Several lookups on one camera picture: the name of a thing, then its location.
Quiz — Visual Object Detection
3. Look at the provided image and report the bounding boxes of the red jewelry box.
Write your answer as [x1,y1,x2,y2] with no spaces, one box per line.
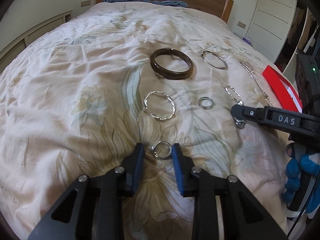
[263,65,302,113]

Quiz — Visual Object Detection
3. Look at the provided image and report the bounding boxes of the small silver clasp ring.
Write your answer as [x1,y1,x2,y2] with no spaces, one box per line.
[150,140,174,160]

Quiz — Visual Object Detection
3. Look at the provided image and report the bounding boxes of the thin silver bangle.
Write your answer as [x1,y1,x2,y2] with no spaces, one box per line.
[201,50,228,70]

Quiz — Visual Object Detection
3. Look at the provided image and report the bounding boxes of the twisted silver hoop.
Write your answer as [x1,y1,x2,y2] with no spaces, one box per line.
[225,85,243,105]
[143,90,176,121]

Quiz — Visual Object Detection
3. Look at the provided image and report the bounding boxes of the dark brown bangle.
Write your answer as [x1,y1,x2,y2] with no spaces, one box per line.
[150,48,194,80]

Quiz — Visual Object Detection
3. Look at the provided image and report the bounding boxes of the open closet shelving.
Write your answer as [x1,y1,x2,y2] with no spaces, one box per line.
[275,7,317,84]

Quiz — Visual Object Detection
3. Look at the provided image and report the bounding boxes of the white wardrobe door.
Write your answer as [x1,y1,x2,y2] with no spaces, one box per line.
[247,0,297,63]

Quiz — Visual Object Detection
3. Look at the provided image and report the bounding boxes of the purple tissue box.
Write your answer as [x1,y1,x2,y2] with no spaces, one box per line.
[242,37,251,45]

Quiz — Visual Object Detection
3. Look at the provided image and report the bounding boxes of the floral beige bed quilt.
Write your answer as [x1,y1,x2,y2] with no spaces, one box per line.
[1,2,291,239]

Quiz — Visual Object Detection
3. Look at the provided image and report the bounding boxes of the blue pillow right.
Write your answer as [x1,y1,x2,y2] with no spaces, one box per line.
[152,0,188,8]

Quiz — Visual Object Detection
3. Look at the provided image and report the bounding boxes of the silver chain necklace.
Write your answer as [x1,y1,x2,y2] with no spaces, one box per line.
[240,61,273,107]

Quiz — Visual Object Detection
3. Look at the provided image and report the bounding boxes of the right wall switch plate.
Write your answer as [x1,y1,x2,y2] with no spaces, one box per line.
[237,21,246,29]

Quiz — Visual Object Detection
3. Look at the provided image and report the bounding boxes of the wall switch plate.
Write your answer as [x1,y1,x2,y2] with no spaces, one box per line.
[80,0,91,7]
[237,21,246,29]

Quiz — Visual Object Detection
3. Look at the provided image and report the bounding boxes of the low white wall cabinet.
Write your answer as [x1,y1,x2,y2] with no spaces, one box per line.
[0,10,72,73]

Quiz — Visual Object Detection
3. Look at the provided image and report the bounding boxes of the left wall switch plate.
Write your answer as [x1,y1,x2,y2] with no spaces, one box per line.
[80,0,91,7]

